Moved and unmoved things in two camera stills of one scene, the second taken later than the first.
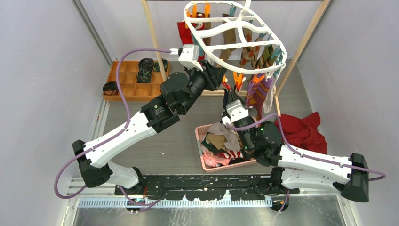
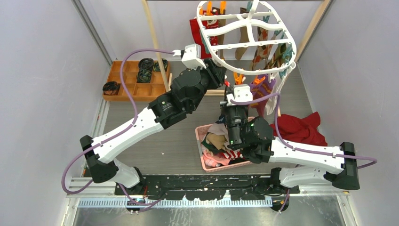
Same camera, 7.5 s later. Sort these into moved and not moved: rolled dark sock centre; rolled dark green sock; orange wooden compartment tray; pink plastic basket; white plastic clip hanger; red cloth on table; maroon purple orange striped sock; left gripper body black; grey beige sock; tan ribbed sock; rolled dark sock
Moved: white plastic clip hanger; maroon purple orange striped sock
Not moved: left gripper body black; rolled dark sock; rolled dark sock centre; tan ribbed sock; red cloth on table; rolled dark green sock; pink plastic basket; grey beige sock; orange wooden compartment tray
